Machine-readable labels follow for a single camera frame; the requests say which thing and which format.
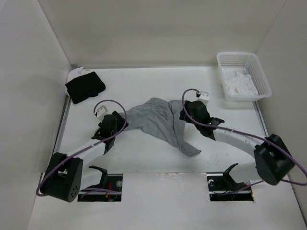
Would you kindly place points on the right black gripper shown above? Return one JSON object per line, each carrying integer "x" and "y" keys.
{"x": 183, "y": 112}

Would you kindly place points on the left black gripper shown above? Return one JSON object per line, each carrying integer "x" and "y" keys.
{"x": 120, "y": 121}

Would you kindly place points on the grey tank top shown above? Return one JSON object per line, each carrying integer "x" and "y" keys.
{"x": 160, "y": 119}

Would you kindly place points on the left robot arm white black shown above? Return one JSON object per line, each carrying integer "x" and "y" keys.
{"x": 63, "y": 177}

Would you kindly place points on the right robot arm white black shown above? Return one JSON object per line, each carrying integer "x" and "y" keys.
{"x": 271, "y": 165}

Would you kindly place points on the folded black tank top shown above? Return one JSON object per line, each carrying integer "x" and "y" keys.
{"x": 84, "y": 87}

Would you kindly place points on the folded white tank top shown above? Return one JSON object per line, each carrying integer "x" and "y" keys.
{"x": 74, "y": 74}

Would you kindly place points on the white tank top in basket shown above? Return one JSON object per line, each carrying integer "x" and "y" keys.
{"x": 240, "y": 83}

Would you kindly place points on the white plastic basket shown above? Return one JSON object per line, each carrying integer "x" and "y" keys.
{"x": 229, "y": 62}

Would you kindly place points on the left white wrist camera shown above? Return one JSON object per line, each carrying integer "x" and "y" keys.
{"x": 101, "y": 112}

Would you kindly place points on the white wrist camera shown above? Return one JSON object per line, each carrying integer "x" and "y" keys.
{"x": 101, "y": 112}
{"x": 203, "y": 97}

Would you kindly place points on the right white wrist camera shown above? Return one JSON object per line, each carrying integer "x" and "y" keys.
{"x": 203, "y": 97}

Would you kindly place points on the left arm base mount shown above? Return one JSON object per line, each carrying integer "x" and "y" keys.
{"x": 97, "y": 185}

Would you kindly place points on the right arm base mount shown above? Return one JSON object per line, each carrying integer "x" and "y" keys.
{"x": 223, "y": 188}

